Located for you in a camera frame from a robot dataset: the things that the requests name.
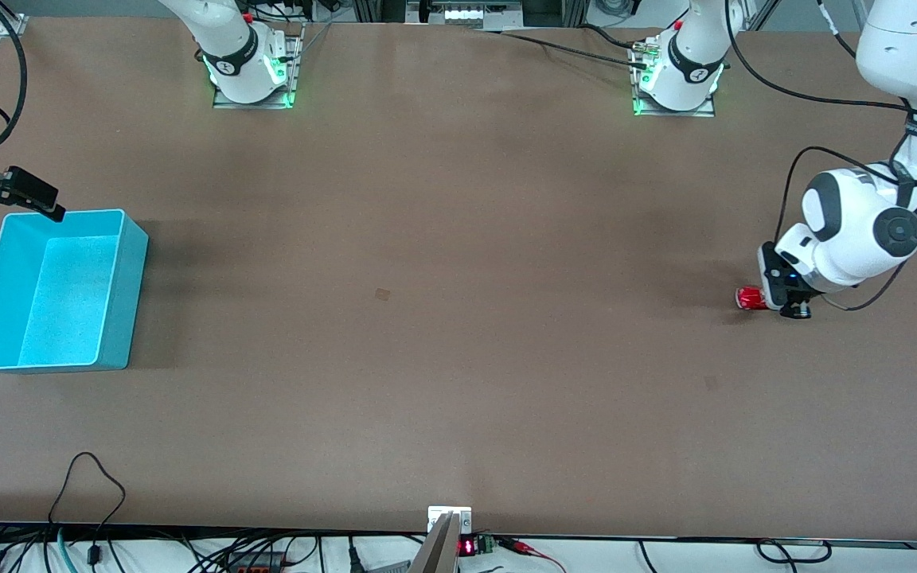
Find aluminium frame profile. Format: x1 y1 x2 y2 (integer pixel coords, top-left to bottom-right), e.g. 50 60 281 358
0 0 29 37

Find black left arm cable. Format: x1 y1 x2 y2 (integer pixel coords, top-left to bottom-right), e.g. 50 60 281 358
725 0 917 312

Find long black base cable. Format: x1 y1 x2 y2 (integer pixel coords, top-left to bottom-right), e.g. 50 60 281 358
474 29 652 68

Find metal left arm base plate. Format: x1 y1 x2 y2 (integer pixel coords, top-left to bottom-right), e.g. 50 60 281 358
631 35 719 119

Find thin black looped cable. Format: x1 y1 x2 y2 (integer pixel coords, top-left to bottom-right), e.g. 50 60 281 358
47 451 127 567

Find grey metal camera mount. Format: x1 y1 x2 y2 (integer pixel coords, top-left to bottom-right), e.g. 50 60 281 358
408 505 474 573

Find black power strip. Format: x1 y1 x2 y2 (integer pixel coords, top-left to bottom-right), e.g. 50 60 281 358
224 549 286 573

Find short black base cable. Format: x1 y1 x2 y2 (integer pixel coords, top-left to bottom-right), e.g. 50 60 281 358
580 24 649 52

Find blue plastic box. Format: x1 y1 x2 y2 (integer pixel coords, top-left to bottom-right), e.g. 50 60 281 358
0 209 150 373

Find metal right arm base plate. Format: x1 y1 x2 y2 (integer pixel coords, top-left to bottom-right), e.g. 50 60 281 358
211 19 305 111

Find red clip lead wires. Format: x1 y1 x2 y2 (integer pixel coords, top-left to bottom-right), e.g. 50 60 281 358
497 536 568 573

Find black coiled floor cable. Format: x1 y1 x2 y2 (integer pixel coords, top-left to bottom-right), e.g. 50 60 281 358
755 539 833 565

